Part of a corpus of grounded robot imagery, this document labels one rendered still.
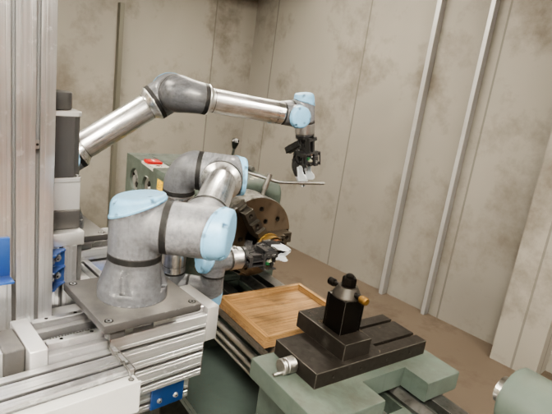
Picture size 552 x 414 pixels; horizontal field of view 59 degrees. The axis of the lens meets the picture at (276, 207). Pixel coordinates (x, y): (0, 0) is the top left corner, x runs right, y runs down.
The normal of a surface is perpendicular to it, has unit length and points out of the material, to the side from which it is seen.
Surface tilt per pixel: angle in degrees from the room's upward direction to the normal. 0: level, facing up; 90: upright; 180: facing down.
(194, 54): 90
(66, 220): 90
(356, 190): 90
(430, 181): 90
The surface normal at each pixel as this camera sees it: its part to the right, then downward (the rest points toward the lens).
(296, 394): 0.13, -0.96
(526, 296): -0.74, 0.07
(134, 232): 0.00, 0.25
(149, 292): 0.69, -0.04
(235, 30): 0.66, 0.27
